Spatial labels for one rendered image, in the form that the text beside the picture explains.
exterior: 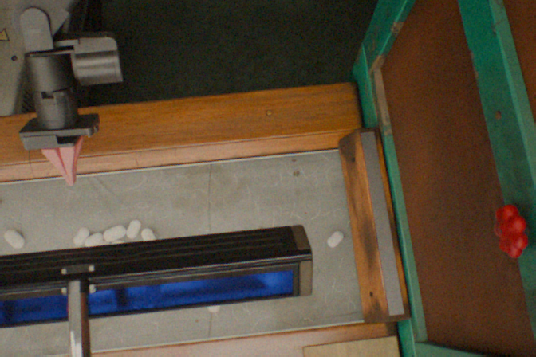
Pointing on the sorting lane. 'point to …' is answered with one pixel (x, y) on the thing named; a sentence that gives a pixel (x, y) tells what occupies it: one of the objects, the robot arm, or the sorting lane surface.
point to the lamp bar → (159, 275)
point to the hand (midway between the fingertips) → (71, 178)
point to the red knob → (511, 230)
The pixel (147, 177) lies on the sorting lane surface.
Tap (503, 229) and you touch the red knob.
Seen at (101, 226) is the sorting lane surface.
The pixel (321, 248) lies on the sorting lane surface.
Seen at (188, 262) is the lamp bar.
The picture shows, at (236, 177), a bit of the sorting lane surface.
